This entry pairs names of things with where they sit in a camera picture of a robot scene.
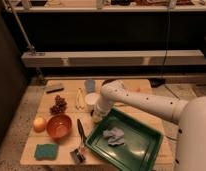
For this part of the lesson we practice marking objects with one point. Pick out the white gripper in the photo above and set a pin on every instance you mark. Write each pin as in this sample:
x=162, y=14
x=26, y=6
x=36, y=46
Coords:
x=98, y=115

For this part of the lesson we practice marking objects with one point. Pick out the white plastic cup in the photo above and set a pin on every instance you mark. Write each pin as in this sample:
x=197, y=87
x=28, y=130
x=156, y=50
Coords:
x=90, y=100

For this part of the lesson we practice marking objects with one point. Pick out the green plastic tray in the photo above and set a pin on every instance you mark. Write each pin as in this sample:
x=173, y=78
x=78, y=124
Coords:
x=141, y=146

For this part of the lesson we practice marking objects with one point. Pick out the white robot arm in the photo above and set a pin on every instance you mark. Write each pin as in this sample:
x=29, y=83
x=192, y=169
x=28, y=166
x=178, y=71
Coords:
x=189, y=116

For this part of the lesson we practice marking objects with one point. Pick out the yellow banana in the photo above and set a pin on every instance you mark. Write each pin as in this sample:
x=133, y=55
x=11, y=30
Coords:
x=80, y=103

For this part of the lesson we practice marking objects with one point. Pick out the blue plastic cup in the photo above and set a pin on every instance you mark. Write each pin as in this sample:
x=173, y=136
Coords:
x=89, y=85

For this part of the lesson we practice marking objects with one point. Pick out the crumpled grey cloth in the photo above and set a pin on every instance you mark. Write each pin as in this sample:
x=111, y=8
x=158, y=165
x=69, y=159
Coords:
x=115, y=136

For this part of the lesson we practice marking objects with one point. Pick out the bunch of dark grapes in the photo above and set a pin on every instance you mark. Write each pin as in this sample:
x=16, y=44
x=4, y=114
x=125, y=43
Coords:
x=59, y=107

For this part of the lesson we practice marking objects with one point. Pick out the wooden table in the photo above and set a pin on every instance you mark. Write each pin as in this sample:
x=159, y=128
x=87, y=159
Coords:
x=71, y=102

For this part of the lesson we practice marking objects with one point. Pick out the yellow orange fruit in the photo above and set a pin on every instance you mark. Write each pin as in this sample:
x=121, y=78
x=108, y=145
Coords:
x=39, y=124

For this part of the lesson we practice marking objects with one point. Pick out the green sponge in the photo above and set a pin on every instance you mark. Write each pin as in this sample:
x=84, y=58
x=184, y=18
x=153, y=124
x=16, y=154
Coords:
x=46, y=152

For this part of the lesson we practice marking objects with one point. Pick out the metal shelf rack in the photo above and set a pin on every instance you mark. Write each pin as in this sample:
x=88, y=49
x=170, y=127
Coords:
x=35, y=59

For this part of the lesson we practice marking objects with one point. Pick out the black handled brush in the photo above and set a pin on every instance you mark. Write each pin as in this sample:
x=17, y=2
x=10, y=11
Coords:
x=78, y=153

